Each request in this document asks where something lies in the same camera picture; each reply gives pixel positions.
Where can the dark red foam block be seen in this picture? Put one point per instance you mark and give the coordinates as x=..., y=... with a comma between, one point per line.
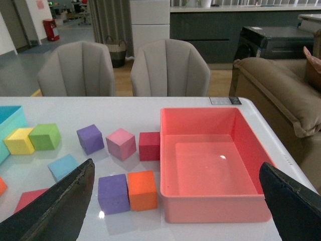
x=149, y=146

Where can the grey chair left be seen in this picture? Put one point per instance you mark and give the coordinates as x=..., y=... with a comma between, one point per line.
x=79, y=68

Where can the white cabinet column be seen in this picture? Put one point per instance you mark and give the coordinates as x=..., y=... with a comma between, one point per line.
x=150, y=21

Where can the red bin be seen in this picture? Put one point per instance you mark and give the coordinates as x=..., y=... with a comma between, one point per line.
x=51, y=29

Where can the pink plastic bin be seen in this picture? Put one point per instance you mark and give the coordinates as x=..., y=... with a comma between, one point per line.
x=209, y=166

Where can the light blue foam block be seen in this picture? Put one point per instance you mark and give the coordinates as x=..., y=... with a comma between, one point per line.
x=62, y=167

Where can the yellow foam block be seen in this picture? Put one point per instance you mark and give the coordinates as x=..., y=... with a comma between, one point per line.
x=19, y=143

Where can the pink foam block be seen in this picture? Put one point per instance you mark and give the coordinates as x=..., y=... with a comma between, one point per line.
x=121, y=144

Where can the green foam block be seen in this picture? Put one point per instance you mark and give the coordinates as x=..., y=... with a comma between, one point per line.
x=45, y=137

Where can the purple foam block near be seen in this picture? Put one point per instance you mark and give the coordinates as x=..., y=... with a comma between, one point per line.
x=113, y=194

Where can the purple foam block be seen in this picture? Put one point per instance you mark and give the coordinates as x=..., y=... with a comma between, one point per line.
x=113, y=194
x=90, y=139

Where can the purple foam block far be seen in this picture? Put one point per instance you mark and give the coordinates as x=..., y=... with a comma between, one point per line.
x=90, y=139

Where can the woven basket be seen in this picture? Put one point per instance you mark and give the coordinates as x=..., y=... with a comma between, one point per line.
x=117, y=49

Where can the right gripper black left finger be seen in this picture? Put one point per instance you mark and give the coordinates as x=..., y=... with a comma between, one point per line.
x=58, y=213

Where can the orange foam block left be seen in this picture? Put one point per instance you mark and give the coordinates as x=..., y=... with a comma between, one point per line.
x=3, y=186

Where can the grey curtain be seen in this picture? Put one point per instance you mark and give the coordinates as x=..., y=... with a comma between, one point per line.
x=112, y=18

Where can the black appliance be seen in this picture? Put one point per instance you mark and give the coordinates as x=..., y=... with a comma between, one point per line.
x=273, y=42

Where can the orange foam block right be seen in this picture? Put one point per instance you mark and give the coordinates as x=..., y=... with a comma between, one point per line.
x=142, y=190

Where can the orange foam block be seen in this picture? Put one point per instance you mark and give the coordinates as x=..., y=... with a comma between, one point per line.
x=3, y=186
x=142, y=190

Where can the brown sofa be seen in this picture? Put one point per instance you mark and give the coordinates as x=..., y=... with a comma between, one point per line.
x=280, y=91

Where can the pink cushion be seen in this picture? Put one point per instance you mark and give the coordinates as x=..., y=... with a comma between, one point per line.
x=312, y=70

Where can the grey chair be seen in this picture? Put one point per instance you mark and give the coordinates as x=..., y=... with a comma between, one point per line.
x=79, y=68
x=169, y=67

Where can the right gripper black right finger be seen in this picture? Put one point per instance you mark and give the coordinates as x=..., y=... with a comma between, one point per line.
x=295, y=208

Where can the grey chair right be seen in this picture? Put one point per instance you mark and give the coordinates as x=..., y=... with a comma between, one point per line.
x=169, y=67

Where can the teal plastic bin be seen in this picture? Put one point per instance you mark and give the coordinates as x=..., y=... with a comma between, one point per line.
x=12, y=117

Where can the dark counter cabinet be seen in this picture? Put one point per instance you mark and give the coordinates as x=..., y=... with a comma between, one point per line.
x=215, y=31

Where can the red foam block near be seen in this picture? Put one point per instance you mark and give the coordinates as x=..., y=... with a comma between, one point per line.
x=27, y=197

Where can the table label sticker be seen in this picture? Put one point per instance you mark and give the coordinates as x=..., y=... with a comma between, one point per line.
x=225, y=101

